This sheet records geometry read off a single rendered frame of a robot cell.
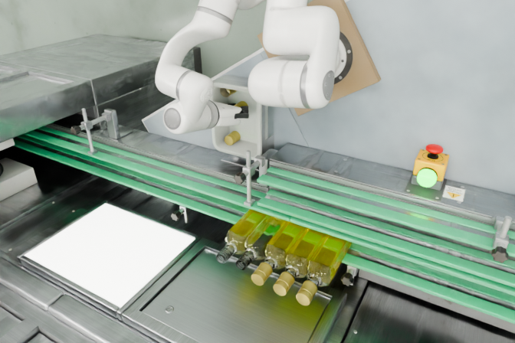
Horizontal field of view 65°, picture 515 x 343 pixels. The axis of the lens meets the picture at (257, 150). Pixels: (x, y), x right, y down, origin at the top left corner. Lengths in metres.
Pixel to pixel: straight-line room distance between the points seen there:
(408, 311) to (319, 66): 0.71
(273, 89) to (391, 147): 0.45
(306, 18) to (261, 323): 0.71
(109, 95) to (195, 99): 0.93
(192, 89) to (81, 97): 0.88
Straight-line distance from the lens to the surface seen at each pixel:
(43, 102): 1.64
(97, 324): 1.15
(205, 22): 0.93
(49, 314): 1.25
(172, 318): 1.11
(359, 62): 1.07
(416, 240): 1.07
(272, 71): 0.82
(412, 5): 1.04
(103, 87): 1.79
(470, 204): 1.07
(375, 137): 1.15
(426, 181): 1.05
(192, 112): 0.94
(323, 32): 0.80
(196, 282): 1.18
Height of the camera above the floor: 1.77
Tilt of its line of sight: 51 degrees down
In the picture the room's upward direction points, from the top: 129 degrees counter-clockwise
